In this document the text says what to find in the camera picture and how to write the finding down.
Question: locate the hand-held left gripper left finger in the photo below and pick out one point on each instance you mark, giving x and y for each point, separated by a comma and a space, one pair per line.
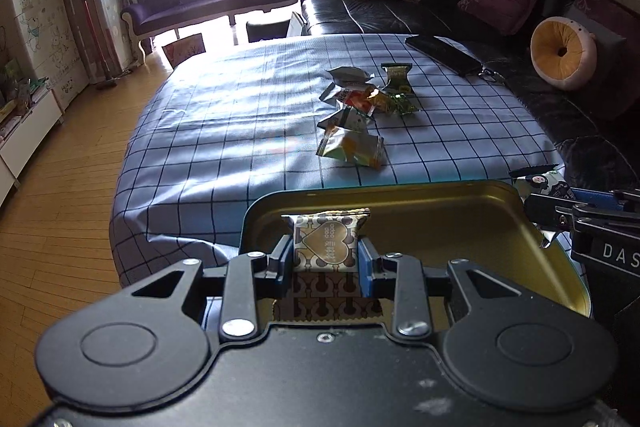
283, 259

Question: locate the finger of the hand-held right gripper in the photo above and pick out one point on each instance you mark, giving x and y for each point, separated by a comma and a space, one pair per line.
547, 209
595, 195

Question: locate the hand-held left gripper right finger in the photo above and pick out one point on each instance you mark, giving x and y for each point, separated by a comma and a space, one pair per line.
364, 268

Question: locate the black white cartoon snack packet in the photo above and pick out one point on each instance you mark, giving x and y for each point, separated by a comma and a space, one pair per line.
542, 179

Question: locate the heart print snack packet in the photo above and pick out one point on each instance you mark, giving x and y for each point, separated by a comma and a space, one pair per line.
325, 242

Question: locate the gold metal tin tray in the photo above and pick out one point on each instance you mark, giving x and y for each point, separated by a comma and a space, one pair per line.
450, 227

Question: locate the red and white snack packet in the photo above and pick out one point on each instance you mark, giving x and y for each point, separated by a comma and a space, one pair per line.
352, 97

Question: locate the yellow orange snack packet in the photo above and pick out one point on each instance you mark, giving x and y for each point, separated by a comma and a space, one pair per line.
350, 148

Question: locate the blue checked tablecloth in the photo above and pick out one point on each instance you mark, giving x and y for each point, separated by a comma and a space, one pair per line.
225, 132

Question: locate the metal keyring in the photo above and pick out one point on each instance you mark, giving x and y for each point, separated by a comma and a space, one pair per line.
492, 75

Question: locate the round yellow plush cushion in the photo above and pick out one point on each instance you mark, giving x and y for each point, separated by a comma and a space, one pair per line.
550, 57

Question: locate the grey pillow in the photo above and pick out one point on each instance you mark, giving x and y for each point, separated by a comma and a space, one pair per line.
607, 47

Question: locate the yellow green snack packet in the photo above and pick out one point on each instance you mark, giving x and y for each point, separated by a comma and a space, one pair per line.
396, 103

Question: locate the patterned purple cushion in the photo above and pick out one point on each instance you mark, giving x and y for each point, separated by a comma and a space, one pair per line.
612, 9

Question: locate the long black case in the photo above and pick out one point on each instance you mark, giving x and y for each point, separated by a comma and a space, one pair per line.
442, 53

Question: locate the grey snack packet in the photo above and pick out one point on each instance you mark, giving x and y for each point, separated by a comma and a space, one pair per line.
347, 76

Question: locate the black stool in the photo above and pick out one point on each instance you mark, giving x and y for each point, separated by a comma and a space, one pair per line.
267, 29

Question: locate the tree print paper bag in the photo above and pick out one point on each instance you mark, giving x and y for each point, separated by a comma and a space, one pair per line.
184, 51

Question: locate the black leather sofa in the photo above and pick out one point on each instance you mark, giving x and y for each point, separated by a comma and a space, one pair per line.
380, 14

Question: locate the purple chaise lounge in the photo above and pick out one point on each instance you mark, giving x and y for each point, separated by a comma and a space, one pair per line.
200, 9

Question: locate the low white cabinet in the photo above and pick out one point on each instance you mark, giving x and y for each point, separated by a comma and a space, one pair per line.
25, 137

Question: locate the red stick vacuum cleaner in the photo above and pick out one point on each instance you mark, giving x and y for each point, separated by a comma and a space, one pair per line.
90, 32

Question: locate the white cartoon print cabinet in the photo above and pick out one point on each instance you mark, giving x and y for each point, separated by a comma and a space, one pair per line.
47, 37

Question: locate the white folded frame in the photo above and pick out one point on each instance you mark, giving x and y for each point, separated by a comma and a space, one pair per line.
297, 23

